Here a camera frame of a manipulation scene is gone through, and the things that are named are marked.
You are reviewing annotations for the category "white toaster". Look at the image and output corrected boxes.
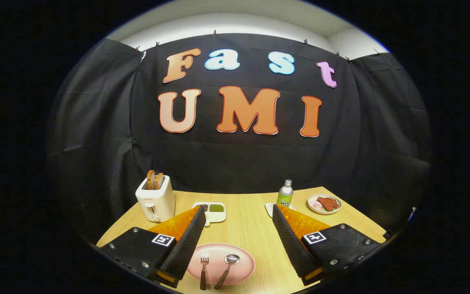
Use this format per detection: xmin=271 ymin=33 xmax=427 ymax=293
xmin=135 ymin=175 xmax=176 ymax=223

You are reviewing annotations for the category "fork with brown handle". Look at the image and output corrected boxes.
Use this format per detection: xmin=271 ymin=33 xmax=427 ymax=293
xmin=200 ymin=252 xmax=210 ymax=291

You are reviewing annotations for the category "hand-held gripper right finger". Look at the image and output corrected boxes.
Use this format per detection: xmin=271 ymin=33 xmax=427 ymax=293
xmin=272 ymin=204 xmax=383 ymax=286

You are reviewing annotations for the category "spoon with brown handle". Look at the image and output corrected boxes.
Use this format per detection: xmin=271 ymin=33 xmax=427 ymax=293
xmin=214 ymin=254 xmax=241 ymax=290

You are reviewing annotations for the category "green soda bottle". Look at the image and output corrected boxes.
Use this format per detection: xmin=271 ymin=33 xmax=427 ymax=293
xmin=276 ymin=179 xmax=294 ymax=209

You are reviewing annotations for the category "white square coaster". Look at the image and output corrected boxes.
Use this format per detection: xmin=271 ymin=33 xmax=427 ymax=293
xmin=265 ymin=203 xmax=297 ymax=218

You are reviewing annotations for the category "black backdrop cloth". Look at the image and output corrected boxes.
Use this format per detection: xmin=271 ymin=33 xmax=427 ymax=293
xmin=47 ymin=33 xmax=431 ymax=245

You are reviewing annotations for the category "white divided dish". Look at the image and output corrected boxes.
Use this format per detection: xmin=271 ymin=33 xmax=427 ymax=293
xmin=192 ymin=202 xmax=226 ymax=226

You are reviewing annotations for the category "brown meat piece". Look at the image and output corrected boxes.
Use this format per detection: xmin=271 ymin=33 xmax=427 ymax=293
xmin=317 ymin=196 xmax=340 ymax=212

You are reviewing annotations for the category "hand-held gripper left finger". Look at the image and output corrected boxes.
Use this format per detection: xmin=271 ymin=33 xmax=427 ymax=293
xmin=95 ymin=205 xmax=207 ymax=289

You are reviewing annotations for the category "white oval plate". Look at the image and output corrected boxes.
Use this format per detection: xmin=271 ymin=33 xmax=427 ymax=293
xmin=307 ymin=194 xmax=342 ymax=215

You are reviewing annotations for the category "pink round plate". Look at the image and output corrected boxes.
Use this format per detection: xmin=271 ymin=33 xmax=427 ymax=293
xmin=186 ymin=243 xmax=256 ymax=286

